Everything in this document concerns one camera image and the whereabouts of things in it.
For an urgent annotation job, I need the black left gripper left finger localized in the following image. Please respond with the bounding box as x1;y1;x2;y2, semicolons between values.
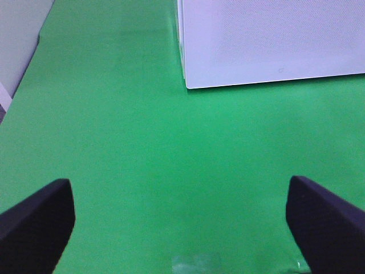
1;179;75;273

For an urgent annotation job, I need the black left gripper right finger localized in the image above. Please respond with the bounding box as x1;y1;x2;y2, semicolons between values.
286;176;364;273

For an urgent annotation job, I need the green table mat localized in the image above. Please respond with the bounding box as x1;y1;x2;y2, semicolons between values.
1;1;364;273

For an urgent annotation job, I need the white microwave oven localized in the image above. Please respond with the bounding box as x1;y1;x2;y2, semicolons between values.
176;0;365;90

